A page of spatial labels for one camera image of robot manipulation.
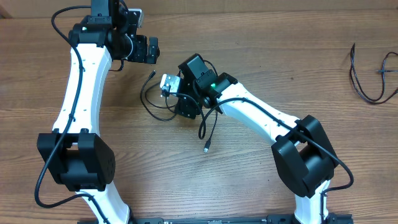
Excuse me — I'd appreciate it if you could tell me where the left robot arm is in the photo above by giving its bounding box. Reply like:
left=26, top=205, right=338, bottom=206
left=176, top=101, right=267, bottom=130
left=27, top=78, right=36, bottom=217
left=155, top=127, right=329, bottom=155
left=37, top=0, right=160, bottom=223

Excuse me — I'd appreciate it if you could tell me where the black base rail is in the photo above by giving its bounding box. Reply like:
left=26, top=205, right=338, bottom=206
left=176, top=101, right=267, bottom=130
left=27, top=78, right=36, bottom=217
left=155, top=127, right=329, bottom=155
left=77, top=213, right=354, bottom=224

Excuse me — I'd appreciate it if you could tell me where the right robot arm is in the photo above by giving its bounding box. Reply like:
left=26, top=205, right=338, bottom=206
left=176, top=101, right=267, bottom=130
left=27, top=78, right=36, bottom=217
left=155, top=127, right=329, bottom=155
left=160, top=54, right=339, bottom=223

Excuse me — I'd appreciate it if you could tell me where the black usb cable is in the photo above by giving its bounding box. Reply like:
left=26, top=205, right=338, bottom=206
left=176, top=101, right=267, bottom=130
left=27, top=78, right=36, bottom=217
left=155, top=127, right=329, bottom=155
left=349, top=42, right=398, bottom=105

